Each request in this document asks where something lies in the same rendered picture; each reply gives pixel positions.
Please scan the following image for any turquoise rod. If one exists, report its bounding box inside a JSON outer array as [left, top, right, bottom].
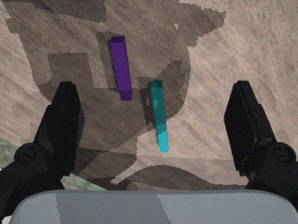
[[151, 80, 169, 153]]

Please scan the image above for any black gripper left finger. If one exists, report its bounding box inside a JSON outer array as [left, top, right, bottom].
[[0, 81, 85, 224]]

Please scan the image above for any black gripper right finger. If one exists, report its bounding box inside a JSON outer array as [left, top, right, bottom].
[[224, 80, 298, 213]]

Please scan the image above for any purple rod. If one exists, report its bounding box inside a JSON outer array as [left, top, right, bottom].
[[110, 36, 132, 101]]

